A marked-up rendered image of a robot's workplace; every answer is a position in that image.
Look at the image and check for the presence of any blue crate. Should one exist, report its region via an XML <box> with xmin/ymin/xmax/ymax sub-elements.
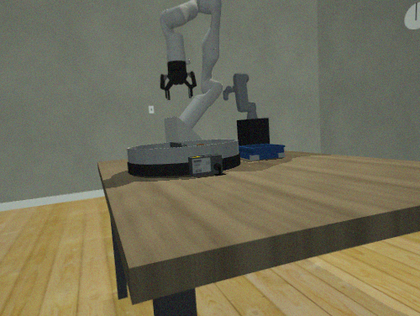
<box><xmin>239</xmin><ymin>144</ymin><xmax>286</xmax><ymax>161</ymax></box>

